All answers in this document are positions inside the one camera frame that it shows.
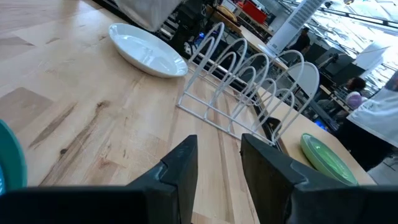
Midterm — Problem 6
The person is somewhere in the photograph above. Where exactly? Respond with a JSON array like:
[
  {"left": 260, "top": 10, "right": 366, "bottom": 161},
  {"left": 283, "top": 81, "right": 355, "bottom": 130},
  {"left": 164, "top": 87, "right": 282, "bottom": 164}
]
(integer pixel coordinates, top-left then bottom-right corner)
[
  {"left": 288, "top": 27, "right": 312, "bottom": 54},
  {"left": 344, "top": 77, "right": 369, "bottom": 110}
]

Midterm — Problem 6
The white wire dish rack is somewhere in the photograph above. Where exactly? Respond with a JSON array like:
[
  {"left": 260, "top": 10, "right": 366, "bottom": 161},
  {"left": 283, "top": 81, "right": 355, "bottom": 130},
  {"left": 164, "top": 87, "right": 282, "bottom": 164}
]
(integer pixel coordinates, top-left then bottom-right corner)
[{"left": 175, "top": 21, "right": 321, "bottom": 147}]

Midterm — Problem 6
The wooden background table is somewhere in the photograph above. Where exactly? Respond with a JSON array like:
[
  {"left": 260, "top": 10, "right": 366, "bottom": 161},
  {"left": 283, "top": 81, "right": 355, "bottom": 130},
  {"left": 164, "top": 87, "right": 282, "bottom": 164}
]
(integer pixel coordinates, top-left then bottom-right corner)
[{"left": 206, "top": 6, "right": 290, "bottom": 72}]

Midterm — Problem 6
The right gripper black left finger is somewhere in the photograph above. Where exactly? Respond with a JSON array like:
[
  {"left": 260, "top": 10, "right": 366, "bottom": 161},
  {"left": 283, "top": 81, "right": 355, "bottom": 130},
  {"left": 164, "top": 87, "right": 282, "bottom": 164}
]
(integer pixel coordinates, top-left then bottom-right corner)
[{"left": 0, "top": 134, "right": 199, "bottom": 224}]

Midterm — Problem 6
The teal patterned plate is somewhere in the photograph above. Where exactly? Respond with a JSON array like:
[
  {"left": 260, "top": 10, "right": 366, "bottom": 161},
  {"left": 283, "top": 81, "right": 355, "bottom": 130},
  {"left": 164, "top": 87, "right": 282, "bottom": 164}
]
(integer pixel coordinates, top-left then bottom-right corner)
[{"left": 0, "top": 164, "right": 6, "bottom": 195}]

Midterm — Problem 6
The white fabric cover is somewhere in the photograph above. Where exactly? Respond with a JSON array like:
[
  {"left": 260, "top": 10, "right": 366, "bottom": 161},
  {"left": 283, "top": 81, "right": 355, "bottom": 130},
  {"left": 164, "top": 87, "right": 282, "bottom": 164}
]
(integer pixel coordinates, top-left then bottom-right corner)
[
  {"left": 346, "top": 88, "right": 398, "bottom": 147},
  {"left": 114, "top": 0, "right": 182, "bottom": 32}
]

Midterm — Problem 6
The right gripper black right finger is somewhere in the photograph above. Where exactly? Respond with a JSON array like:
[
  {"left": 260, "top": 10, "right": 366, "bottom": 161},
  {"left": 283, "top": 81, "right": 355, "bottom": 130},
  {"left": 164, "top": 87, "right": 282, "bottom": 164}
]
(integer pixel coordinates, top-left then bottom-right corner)
[{"left": 240, "top": 133, "right": 398, "bottom": 224}]

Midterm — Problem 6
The plain white plate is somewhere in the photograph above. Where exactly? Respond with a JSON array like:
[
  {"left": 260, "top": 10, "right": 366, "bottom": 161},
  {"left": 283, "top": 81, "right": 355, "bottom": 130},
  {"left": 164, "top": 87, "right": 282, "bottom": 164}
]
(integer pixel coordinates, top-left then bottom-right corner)
[{"left": 108, "top": 22, "right": 189, "bottom": 78}]

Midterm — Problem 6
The light green plate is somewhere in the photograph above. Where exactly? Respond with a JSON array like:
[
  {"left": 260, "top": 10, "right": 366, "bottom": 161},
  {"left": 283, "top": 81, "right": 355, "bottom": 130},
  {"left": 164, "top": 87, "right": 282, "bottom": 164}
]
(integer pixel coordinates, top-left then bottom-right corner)
[{"left": 300, "top": 133, "right": 359, "bottom": 187}]

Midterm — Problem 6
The large teal bowl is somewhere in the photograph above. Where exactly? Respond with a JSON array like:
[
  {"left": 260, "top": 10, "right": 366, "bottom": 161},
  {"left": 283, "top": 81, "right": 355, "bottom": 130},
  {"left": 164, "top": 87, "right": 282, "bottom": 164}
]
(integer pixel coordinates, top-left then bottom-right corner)
[{"left": 0, "top": 119, "right": 28, "bottom": 195}]

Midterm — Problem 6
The red storage box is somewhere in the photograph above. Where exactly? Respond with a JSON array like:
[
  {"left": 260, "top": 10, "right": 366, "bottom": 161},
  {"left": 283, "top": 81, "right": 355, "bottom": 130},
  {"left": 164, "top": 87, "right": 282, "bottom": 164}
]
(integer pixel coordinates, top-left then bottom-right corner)
[{"left": 241, "top": 1, "right": 268, "bottom": 24}]

